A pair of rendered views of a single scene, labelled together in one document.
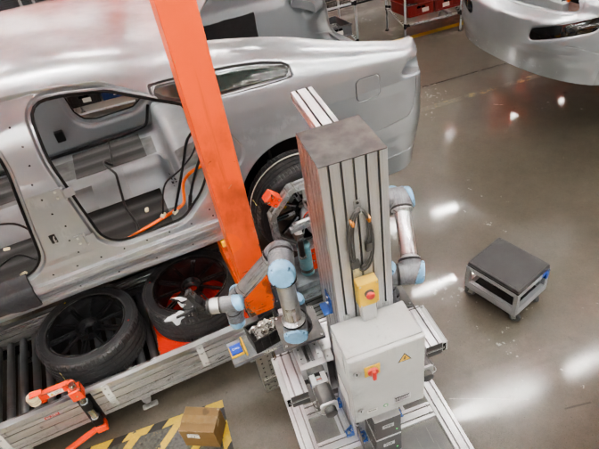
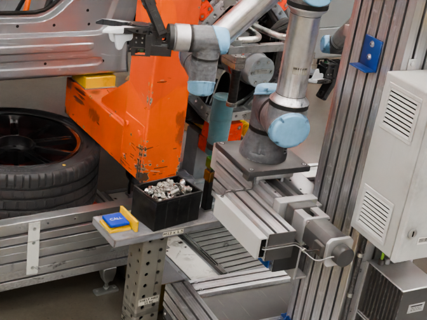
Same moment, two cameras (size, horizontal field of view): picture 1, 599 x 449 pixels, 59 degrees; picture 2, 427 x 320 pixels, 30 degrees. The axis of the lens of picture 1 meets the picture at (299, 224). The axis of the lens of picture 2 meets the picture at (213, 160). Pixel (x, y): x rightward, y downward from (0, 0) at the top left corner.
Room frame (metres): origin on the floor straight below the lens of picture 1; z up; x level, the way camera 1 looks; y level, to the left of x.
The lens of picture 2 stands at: (-0.33, 1.03, 1.82)
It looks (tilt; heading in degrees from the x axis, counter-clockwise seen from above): 24 degrees down; 340
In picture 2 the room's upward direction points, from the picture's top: 9 degrees clockwise
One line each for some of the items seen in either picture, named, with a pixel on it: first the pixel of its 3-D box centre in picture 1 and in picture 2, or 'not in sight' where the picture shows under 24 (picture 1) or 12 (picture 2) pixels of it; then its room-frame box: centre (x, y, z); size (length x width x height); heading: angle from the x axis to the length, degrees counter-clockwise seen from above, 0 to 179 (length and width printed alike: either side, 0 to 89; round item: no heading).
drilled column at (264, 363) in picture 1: (266, 364); (143, 277); (2.01, 0.37, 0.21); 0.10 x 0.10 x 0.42; 17
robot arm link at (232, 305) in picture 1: (231, 304); (208, 40); (1.66, 0.37, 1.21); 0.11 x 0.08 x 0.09; 87
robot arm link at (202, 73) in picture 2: (235, 314); (201, 72); (1.68, 0.37, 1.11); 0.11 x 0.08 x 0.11; 177
